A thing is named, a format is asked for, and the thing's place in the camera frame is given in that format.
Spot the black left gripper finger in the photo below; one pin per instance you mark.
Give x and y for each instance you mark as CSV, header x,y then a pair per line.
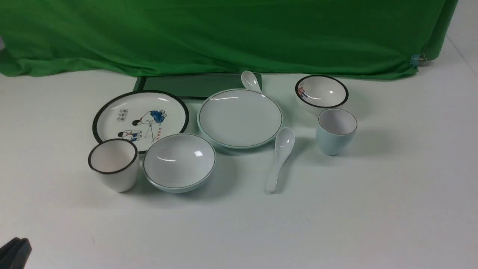
x,y
15,253

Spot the pale blue bowl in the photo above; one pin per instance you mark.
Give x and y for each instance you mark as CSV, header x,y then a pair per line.
x,y
179,163

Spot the white ceramic spoon front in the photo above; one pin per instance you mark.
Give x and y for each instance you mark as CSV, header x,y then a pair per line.
x,y
284,144

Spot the white ceramic spoon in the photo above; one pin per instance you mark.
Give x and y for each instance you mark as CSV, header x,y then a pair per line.
x,y
284,144
250,81

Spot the pale blue cup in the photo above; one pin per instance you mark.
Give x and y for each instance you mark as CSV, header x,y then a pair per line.
x,y
335,130

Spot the white cup black rim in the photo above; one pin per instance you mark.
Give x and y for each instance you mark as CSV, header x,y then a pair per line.
x,y
116,162

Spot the white plate with cartoon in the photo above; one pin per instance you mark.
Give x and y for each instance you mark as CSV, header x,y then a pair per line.
x,y
142,118

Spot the dark green rectangular tray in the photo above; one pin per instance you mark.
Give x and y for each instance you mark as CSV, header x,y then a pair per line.
x,y
190,86

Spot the pale blue plate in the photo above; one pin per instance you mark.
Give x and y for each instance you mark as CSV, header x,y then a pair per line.
x,y
240,119

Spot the white ceramic spoon back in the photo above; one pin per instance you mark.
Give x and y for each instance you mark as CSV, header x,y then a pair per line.
x,y
250,81

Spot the white bowl black rim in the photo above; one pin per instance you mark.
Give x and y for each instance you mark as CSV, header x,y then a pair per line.
x,y
315,93

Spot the green backdrop cloth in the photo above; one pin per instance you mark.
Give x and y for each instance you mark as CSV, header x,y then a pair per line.
x,y
366,39

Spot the blue binder clip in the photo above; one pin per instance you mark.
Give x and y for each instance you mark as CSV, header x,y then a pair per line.
x,y
418,60

